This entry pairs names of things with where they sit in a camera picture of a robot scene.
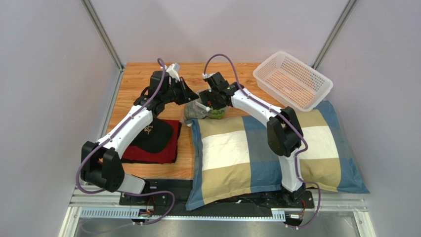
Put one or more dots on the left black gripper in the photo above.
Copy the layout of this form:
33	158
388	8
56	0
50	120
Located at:
188	95

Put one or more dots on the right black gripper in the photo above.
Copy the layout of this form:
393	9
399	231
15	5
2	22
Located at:
206	101

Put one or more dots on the clear zip top bag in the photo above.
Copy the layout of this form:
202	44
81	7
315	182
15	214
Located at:
204	107

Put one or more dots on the bright green fake watermelon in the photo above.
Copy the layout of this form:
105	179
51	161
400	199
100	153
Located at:
216	114

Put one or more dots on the dark green fake melon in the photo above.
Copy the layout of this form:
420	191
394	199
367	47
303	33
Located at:
192	110

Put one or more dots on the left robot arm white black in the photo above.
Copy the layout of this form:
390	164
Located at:
101	161

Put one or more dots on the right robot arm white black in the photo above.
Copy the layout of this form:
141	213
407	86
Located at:
284	133

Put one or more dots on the black baseball cap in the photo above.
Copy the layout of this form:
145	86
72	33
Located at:
153	138

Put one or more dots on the plaid pillow blue beige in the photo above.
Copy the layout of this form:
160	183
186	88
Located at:
236	149

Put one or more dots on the white plastic basket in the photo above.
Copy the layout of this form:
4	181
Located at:
292	82

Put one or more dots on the folded red black cloth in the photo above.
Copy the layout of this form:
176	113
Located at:
168	155

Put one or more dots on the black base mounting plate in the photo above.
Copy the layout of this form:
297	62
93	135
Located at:
208	198

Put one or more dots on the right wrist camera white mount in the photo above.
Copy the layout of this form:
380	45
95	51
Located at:
206	76

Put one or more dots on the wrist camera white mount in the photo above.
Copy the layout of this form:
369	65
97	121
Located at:
172	70
206	76

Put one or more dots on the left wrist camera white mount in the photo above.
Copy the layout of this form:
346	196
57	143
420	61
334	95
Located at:
172	70

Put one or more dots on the left vertical aluminium post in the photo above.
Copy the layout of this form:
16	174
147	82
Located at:
92	13

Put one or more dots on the vertical aluminium post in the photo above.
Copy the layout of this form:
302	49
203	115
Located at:
92	13
342	19

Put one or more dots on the aluminium frame rail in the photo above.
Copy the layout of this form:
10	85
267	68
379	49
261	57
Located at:
115	215

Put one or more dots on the right vertical aluminium post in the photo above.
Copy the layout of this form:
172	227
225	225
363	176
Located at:
342	19

